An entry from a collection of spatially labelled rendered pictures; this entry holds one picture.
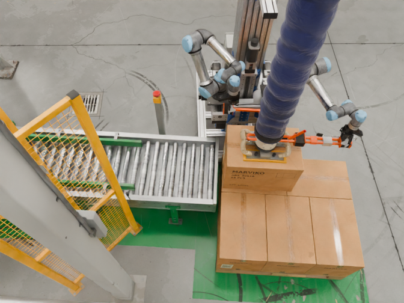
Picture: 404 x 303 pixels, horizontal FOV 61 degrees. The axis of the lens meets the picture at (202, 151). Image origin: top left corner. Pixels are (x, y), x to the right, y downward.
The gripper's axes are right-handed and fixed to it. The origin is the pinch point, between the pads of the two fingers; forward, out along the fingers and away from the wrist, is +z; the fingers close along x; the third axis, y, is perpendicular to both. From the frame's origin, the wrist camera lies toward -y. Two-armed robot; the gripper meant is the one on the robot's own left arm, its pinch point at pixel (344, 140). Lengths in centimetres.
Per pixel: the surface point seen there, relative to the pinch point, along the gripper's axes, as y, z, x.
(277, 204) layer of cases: 39, 66, 29
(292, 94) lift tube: 58, -63, 10
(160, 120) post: 152, 56, -49
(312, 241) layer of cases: 12, 66, 60
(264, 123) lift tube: 68, -28, 8
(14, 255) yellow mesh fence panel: 219, -9, 100
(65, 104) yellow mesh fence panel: 177, -87, 45
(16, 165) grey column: 167, -125, 97
